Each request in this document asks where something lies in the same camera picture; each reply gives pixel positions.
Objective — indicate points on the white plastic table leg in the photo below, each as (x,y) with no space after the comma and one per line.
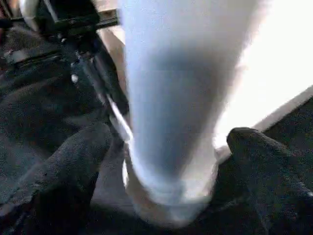
(171,73)

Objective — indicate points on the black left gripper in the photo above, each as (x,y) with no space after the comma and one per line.
(71,19)

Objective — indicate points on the black mat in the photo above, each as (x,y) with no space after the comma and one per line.
(36,110)

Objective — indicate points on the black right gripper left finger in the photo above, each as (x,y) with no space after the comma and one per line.
(61,176)

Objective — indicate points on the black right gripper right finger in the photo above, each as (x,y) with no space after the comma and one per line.
(274,186)

